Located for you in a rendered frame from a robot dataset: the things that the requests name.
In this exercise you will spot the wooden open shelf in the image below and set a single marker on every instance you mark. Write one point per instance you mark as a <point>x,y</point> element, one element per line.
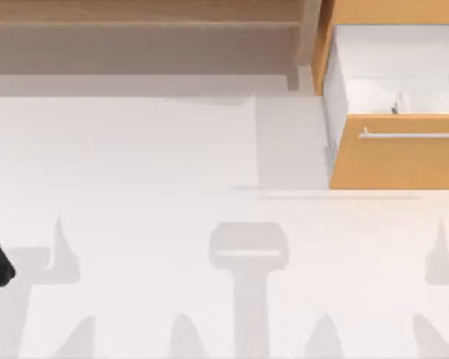
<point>142,37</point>

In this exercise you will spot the pale wooden drawer front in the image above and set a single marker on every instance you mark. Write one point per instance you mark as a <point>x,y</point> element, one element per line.
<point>396,164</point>

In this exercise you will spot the pulled-out drawer white inside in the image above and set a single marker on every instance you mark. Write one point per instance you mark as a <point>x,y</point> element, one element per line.
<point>396,67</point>

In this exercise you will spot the wooden cupboard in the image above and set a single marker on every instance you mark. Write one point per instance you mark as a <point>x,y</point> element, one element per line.
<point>378,11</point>

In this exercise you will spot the small grey item in drawer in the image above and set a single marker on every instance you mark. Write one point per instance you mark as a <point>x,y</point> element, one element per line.
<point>394,108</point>

